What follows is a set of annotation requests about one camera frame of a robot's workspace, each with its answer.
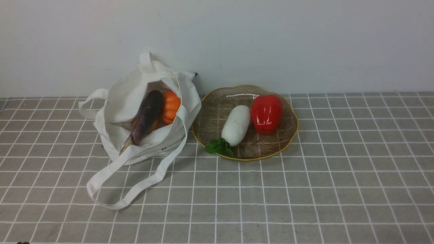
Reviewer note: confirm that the purple eggplant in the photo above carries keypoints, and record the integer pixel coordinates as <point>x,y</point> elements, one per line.
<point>149,111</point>

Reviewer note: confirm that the white cloth tote bag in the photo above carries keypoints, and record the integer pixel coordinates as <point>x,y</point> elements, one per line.
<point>112,109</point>

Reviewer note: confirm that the woven bamboo basket tray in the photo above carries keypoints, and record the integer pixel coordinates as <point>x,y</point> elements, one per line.
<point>216,107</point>

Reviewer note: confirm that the white radish with leaves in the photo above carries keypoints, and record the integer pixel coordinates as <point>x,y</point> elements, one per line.
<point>234,131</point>

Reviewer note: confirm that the small orange pumpkin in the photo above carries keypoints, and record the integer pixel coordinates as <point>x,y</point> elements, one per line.
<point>171,105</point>

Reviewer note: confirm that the red bell pepper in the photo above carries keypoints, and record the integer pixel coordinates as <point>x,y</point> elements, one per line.
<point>266,114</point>

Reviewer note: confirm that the orange onion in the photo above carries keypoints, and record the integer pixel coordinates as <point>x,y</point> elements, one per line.
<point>153,127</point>

